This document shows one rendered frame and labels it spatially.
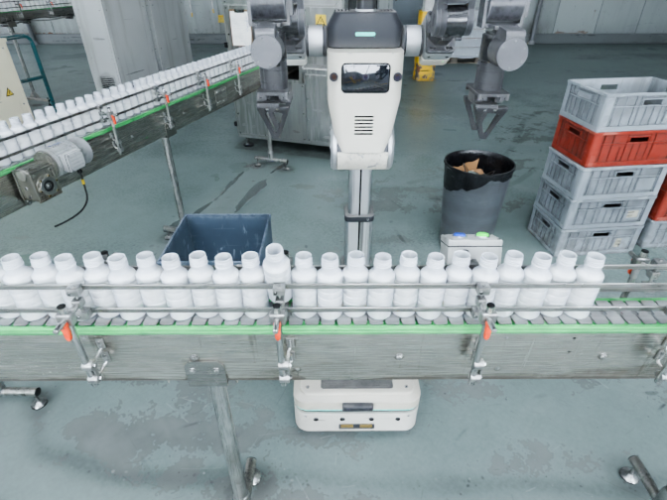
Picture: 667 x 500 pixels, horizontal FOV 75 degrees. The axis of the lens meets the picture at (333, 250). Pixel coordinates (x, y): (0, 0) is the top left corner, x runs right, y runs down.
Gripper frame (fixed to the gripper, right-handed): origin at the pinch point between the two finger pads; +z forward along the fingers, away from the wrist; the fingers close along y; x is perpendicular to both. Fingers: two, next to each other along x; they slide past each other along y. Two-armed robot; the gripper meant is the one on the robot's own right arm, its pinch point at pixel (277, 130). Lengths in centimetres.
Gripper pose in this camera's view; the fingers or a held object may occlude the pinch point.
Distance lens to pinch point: 100.5
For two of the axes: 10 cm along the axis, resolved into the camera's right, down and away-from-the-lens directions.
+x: 10.0, 0.0, 0.1
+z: 0.0, 8.5, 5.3
